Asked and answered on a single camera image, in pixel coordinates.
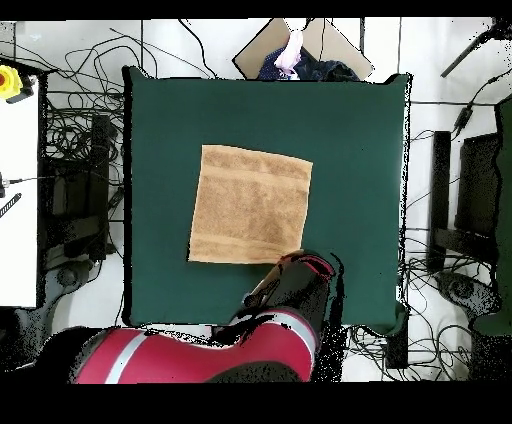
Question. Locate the orange terry towel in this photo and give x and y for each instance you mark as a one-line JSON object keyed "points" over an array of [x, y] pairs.
{"points": [[252, 208]]}

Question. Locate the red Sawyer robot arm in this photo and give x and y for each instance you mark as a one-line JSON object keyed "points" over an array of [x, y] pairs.
{"points": [[260, 348]]}

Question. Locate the dark green table cloth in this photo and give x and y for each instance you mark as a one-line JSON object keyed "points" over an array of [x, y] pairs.
{"points": [[340, 160]]}

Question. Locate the blue dotted cloth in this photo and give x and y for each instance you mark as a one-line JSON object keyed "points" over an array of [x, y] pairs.
{"points": [[268, 70]]}

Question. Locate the brown cardboard box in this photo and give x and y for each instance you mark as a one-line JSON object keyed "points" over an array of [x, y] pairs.
{"points": [[256, 56]]}

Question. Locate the dark navy cloth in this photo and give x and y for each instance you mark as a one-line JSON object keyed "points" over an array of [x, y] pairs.
{"points": [[324, 70]]}

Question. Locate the pink cloth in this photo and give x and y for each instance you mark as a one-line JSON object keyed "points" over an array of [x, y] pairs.
{"points": [[290, 54]]}

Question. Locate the black round-edged stand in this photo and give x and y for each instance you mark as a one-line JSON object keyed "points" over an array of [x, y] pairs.
{"points": [[396, 352]]}

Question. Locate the dark grey chair base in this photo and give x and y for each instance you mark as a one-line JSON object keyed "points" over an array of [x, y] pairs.
{"points": [[66, 276], [462, 288]]}

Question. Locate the black power adapter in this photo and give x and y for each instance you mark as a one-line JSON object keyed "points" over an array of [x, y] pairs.
{"points": [[464, 118]]}

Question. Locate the white side table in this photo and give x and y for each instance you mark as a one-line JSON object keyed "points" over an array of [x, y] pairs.
{"points": [[18, 240]]}

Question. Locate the green draped cloth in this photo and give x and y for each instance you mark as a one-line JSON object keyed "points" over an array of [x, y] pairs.
{"points": [[504, 200]]}

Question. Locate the black tripod rod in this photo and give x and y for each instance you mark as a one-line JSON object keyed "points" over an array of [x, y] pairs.
{"points": [[468, 52]]}

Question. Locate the yellow emergency stop button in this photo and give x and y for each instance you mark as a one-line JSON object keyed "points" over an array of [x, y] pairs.
{"points": [[10, 82]]}

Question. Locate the black floor stand frame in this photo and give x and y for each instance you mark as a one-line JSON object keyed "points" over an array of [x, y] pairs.
{"points": [[100, 160], [442, 180]]}

